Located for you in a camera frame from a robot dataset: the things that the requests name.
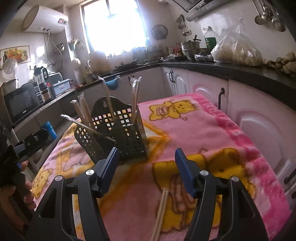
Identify chopsticks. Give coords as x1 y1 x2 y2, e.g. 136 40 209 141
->
70 99 89 126
150 189 169 241
78 92 95 130

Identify person's left hand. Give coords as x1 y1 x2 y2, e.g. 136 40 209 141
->
21 160 37 210

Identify blue canister under shelf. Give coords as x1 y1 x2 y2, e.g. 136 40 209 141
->
42 121 57 141

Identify black microwave oven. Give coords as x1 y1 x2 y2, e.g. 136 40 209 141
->
1 81 44 128

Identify blue plastic storage box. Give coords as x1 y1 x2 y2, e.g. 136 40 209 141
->
50 79 71 98

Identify black plastic utensil basket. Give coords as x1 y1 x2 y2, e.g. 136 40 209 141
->
74 97 148 163

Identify blender jug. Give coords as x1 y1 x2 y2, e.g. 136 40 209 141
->
33 66 48 85

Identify chopstick in basket left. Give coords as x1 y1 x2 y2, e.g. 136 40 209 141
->
97 75 115 122

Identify chopstick in basket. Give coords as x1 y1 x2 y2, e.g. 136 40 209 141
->
130 76 142 124
97 75 115 122

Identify pink bear blanket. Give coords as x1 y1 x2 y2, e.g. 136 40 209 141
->
33 94 291 240

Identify chopstick in basket right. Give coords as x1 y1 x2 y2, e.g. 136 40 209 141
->
130 76 142 124

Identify white water heater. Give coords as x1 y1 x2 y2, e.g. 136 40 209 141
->
21 5 69 34

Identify ginger roots on counter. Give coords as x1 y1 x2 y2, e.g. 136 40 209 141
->
263 52 296 78

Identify steel cooking pot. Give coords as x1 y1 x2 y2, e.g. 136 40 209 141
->
180 35 201 61

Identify clear bag of food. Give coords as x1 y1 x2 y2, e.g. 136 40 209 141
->
211 17 263 67

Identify green labelled oil bottle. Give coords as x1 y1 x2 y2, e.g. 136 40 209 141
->
203 26 219 51

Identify hanging steel ladle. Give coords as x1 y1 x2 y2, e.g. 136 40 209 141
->
251 0 266 26

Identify fruit picture on wall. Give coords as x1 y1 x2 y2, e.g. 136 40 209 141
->
1 45 31 69

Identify black cabinet handle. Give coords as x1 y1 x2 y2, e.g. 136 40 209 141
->
218 88 225 110

